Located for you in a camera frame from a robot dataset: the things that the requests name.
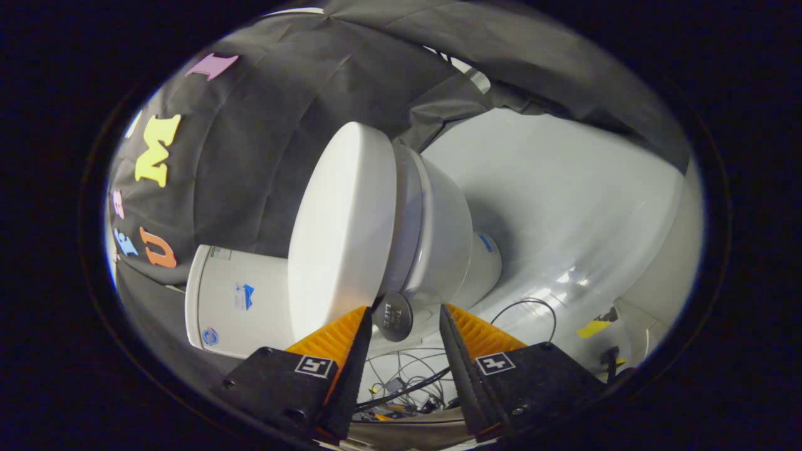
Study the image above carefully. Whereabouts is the bundle of thin cables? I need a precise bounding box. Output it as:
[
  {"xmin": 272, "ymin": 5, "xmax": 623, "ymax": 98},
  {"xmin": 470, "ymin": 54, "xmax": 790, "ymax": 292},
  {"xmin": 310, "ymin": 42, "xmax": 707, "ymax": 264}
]
[{"xmin": 356, "ymin": 348, "xmax": 466, "ymax": 422}]

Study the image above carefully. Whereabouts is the yellow tape piece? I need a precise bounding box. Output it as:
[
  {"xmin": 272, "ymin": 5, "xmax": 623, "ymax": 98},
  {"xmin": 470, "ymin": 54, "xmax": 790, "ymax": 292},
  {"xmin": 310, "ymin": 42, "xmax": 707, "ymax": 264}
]
[{"xmin": 576, "ymin": 318, "xmax": 613, "ymax": 340}]

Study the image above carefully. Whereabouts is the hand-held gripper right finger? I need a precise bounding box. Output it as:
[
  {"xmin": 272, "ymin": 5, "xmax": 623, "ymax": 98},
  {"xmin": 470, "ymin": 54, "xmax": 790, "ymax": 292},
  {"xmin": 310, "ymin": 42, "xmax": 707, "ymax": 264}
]
[{"xmin": 439, "ymin": 303, "xmax": 607, "ymax": 442}]

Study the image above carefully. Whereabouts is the white toilet tank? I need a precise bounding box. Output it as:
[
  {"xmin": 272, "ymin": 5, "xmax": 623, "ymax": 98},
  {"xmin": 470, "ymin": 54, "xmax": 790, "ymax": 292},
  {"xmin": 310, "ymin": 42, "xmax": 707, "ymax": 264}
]
[{"xmin": 185, "ymin": 244, "xmax": 299, "ymax": 360}]

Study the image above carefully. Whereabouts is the white toilet bowl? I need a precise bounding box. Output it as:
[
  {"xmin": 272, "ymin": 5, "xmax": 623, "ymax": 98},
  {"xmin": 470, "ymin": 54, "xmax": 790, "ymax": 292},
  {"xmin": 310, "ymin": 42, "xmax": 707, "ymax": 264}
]
[{"xmin": 367, "ymin": 143, "xmax": 504, "ymax": 361}]

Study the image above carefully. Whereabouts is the black backdrop cloth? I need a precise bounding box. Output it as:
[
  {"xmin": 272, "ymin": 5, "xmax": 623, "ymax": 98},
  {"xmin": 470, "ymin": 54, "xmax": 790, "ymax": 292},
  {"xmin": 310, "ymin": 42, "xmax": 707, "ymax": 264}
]
[{"xmin": 107, "ymin": 0, "xmax": 693, "ymax": 358}]

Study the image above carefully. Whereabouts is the black looped cable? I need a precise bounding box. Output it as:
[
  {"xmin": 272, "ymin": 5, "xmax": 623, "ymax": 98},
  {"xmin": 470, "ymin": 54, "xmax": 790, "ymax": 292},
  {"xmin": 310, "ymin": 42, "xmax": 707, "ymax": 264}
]
[{"xmin": 490, "ymin": 298, "xmax": 558, "ymax": 347}]

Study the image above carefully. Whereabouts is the white toilet lid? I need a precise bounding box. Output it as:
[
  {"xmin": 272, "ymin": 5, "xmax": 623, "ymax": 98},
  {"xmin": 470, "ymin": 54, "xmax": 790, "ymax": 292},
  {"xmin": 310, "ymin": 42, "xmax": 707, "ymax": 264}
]
[{"xmin": 287, "ymin": 121, "xmax": 414, "ymax": 343}]

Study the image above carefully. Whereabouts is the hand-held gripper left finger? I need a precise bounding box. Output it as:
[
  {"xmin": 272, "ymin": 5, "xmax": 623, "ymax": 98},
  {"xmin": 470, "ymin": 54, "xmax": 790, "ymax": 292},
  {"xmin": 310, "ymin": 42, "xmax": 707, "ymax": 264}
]
[{"xmin": 210, "ymin": 305, "xmax": 374, "ymax": 443}]

